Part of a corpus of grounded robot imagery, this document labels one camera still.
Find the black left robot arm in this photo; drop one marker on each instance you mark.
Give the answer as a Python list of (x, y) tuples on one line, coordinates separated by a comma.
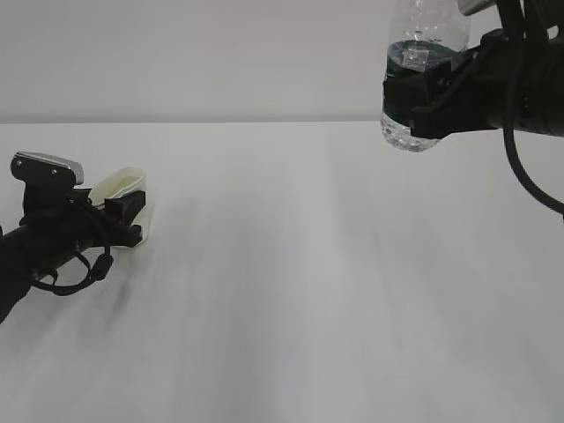
[(64, 244)]

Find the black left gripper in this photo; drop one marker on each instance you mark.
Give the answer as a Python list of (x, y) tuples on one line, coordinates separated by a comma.
[(113, 224)]

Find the clear water bottle green label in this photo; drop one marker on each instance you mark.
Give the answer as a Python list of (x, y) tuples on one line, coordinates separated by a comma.
[(425, 36)]

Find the white paper cup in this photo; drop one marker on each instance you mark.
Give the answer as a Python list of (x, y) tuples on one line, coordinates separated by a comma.
[(124, 182)]

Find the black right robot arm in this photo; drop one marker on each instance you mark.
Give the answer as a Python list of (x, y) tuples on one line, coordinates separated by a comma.
[(539, 90)]

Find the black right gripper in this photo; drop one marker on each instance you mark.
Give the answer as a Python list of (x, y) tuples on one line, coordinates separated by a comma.
[(448, 99)]

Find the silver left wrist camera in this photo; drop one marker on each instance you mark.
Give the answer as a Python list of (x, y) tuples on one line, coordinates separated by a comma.
[(49, 180)]

